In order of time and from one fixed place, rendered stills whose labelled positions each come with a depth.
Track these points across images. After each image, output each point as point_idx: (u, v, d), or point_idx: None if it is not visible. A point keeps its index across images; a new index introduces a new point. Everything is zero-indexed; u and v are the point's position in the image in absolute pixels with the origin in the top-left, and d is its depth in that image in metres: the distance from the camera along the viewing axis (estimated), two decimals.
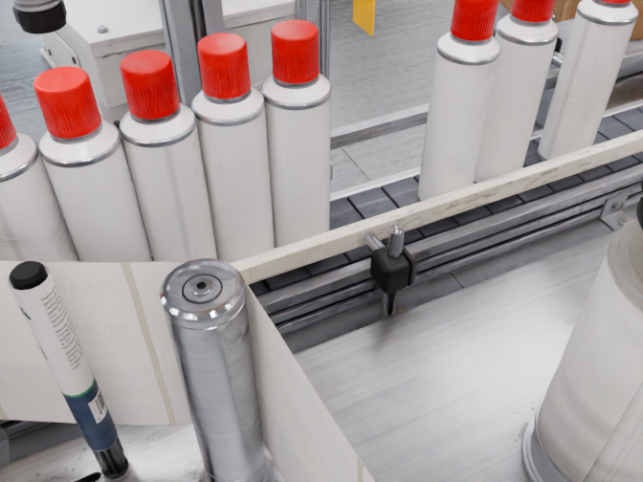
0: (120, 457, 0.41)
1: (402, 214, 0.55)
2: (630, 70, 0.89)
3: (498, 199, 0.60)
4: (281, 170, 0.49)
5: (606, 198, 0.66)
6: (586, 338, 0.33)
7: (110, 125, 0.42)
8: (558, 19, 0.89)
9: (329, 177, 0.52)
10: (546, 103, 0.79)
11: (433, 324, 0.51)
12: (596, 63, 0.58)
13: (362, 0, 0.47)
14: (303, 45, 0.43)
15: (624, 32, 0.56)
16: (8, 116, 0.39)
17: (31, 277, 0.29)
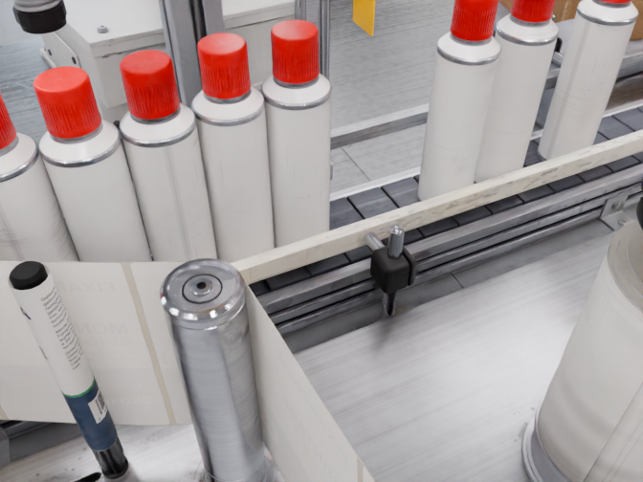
0: (120, 457, 0.41)
1: (402, 214, 0.55)
2: (630, 70, 0.89)
3: (498, 199, 0.60)
4: (281, 170, 0.49)
5: (606, 198, 0.66)
6: (586, 338, 0.33)
7: (110, 125, 0.42)
8: (558, 19, 0.89)
9: (329, 177, 0.52)
10: (546, 103, 0.79)
11: (433, 324, 0.51)
12: (596, 63, 0.58)
13: (362, 0, 0.47)
14: (303, 45, 0.43)
15: (624, 32, 0.56)
16: (8, 116, 0.39)
17: (31, 277, 0.29)
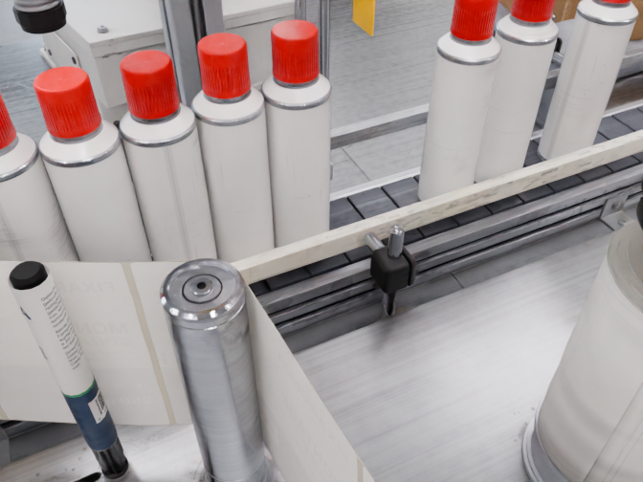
0: (120, 457, 0.41)
1: (402, 214, 0.55)
2: (630, 70, 0.89)
3: (498, 199, 0.60)
4: (281, 170, 0.49)
5: (606, 198, 0.66)
6: (586, 338, 0.33)
7: (110, 125, 0.42)
8: (558, 19, 0.89)
9: (329, 177, 0.52)
10: (546, 103, 0.79)
11: (433, 324, 0.51)
12: (596, 63, 0.58)
13: (362, 0, 0.47)
14: (303, 45, 0.43)
15: (624, 32, 0.56)
16: (8, 116, 0.39)
17: (31, 277, 0.29)
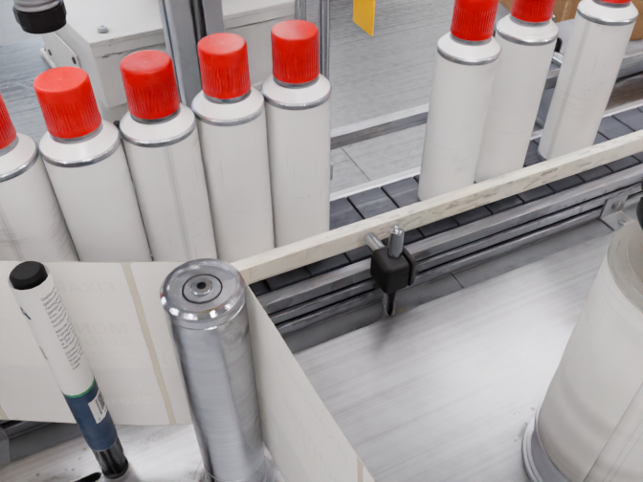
0: (120, 457, 0.41)
1: (402, 214, 0.55)
2: (630, 70, 0.89)
3: (498, 199, 0.60)
4: (281, 170, 0.49)
5: (606, 198, 0.66)
6: (586, 338, 0.33)
7: (110, 125, 0.42)
8: (558, 19, 0.89)
9: (329, 177, 0.52)
10: (546, 103, 0.79)
11: (433, 324, 0.51)
12: (596, 63, 0.58)
13: (362, 0, 0.47)
14: (303, 45, 0.43)
15: (624, 32, 0.56)
16: (8, 116, 0.39)
17: (31, 277, 0.29)
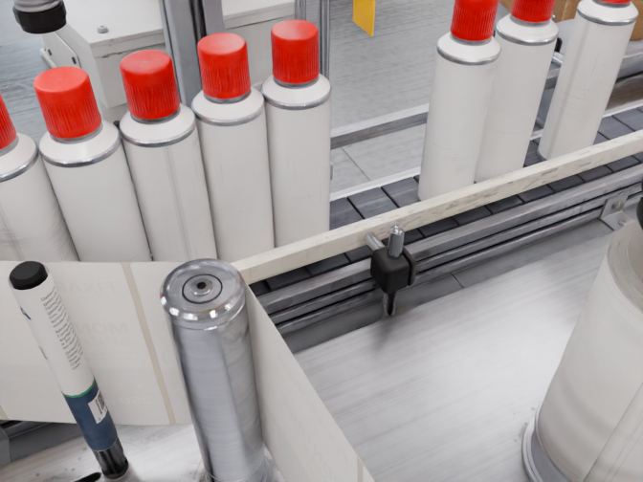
0: (120, 457, 0.41)
1: (402, 214, 0.55)
2: (630, 70, 0.89)
3: (498, 199, 0.60)
4: (281, 170, 0.49)
5: (606, 198, 0.66)
6: (586, 338, 0.33)
7: (110, 125, 0.42)
8: (558, 19, 0.89)
9: (329, 177, 0.52)
10: (546, 103, 0.79)
11: (433, 324, 0.51)
12: (596, 63, 0.58)
13: (362, 0, 0.47)
14: (303, 45, 0.43)
15: (624, 32, 0.56)
16: (8, 116, 0.39)
17: (31, 277, 0.29)
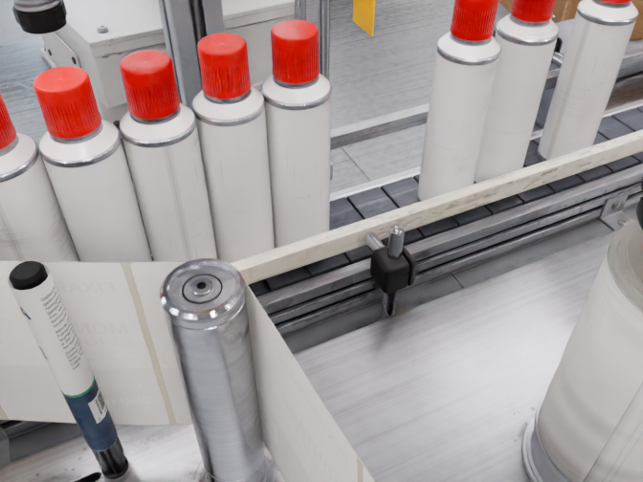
0: (120, 457, 0.41)
1: (402, 214, 0.55)
2: (630, 70, 0.89)
3: (498, 199, 0.60)
4: (281, 170, 0.49)
5: (606, 198, 0.66)
6: (586, 338, 0.33)
7: (110, 125, 0.42)
8: (558, 19, 0.89)
9: (329, 177, 0.52)
10: (546, 103, 0.79)
11: (433, 324, 0.51)
12: (596, 63, 0.58)
13: (362, 0, 0.47)
14: (303, 45, 0.43)
15: (624, 32, 0.56)
16: (8, 116, 0.39)
17: (31, 277, 0.29)
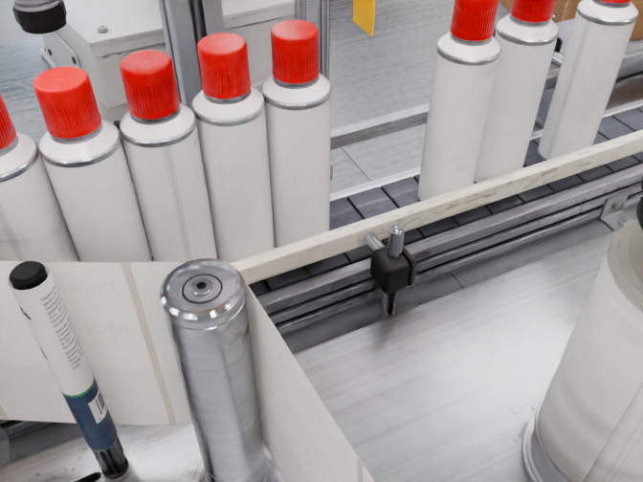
0: (120, 457, 0.41)
1: (402, 214, 0.55)
2: (630, 70, 0.89)
3: (498, 199, 0.60)
4: (281, 170, 0.49)
5: (606, 198, 0.66)
6: (586, 338, 0.33)
7: (110, 125, 0.42)
8: (558, 19, 0.89)
9: (329, 177, 0.52)
10: (546, 103, 0.79)
11: (433, 324, 0.51)
12: (596, 63, 0.58)
13: (362, 0, 0.47)
14: (303, 45, 0.43)
15: (624, 32, 0.56)
16: (8, 116, 0.39)
17: (31, 277, 0.29)
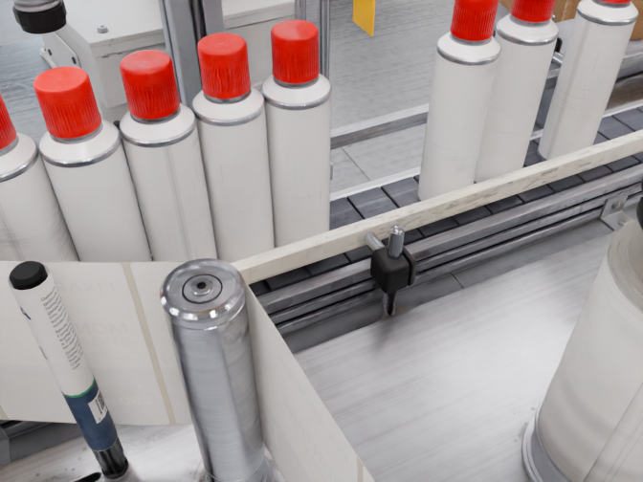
0: (120, 457, 0.41)
1: (402, 214, 0.55)
2: (630, 70, 0.89)
3: (498, 199, 0.60)
4: (281, 170, 0.49)
5: (606, 198, 0.66)
6: (586, 338, 0.33)
7: (110, 125, 0.42)
8: (558, 19, 0.89)
9: (329, 177, 0.52)
10: (546, 103, 0.79)
11: (433, 324, 0.51)
12: (596, 63, 0.58)
13: (362, 0, 0.47)
14: (303, 45, 0.43)
15: (624, 32, 0.56)
16: (8, 116, 0.39)
17: (31, 277, 0.29)
